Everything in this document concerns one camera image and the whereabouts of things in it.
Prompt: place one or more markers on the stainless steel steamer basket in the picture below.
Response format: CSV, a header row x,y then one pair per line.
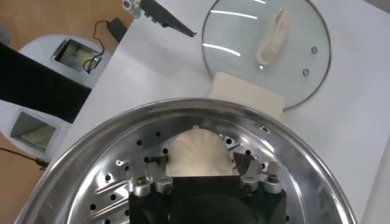
x,y
91,158

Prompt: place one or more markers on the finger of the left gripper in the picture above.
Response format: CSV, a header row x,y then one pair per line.
x,y
164,16

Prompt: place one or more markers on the black robot torso column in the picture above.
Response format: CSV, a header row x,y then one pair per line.
x,y
36,85

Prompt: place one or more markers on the glass pot lid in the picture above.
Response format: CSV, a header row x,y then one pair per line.
x,y
243,61

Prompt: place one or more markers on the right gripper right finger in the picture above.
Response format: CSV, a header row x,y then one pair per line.
x,y
251,176

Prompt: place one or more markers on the white electric cooker pot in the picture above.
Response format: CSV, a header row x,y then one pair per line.
x,y
243,91

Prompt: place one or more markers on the white steamed baozi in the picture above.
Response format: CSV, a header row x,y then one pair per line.
x,y
198,155

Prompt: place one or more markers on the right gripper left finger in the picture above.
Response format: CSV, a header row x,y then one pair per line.
x,y
141,187

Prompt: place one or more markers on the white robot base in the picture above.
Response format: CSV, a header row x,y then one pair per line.
x,y
39,51

